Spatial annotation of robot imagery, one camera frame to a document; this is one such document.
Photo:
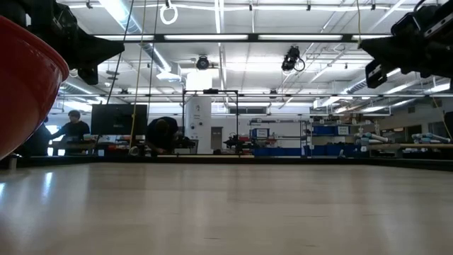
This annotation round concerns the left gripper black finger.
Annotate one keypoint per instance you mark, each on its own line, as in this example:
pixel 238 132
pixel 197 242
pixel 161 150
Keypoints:
pixel 99 51
pixel 89 75

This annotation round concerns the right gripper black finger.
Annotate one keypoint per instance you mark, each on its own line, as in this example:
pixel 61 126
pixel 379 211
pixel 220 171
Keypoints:
pixel 393 49
pixel 377 74

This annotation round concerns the large red plastic bowl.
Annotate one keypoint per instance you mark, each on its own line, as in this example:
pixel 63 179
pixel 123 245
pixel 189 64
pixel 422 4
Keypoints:
pixel 24 88

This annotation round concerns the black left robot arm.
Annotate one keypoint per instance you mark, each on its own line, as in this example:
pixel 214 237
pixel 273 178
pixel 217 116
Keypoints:
pixel 12 8

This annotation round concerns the black computer monitor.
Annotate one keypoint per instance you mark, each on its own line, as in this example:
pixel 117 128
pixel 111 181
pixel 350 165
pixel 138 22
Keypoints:
pixel 118 118

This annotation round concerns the person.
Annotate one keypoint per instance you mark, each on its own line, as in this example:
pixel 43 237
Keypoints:
pixel 74 129
pixel 37 141

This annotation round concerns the blue storage bin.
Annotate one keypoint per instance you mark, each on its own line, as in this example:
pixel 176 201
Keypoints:
pixel 323 130

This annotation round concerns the person bending over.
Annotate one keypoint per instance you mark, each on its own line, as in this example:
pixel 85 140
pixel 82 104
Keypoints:
pixel 162 132

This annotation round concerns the white cylindrical tank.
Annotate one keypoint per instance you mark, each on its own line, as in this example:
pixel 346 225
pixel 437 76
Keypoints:
pixel 198 120

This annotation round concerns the row of blue bins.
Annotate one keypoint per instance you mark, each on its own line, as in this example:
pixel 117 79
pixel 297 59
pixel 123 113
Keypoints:
pixel 276 152

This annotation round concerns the grey door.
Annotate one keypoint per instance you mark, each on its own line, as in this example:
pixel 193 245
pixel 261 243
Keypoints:
pixel 216 138

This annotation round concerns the small black background robot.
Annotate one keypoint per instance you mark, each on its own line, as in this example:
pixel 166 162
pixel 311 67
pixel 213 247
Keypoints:
pixel 239 143

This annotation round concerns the silver ventilation duct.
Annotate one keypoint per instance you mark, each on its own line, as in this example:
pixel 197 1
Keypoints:
pixel 357 85

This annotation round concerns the round black ceiling camera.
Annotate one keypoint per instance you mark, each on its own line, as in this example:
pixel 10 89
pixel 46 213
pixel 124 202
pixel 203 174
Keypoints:
pixel 202 62

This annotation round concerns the black overhead light rail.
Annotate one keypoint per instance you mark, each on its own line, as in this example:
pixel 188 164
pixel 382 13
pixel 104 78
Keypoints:
pixel 253 37

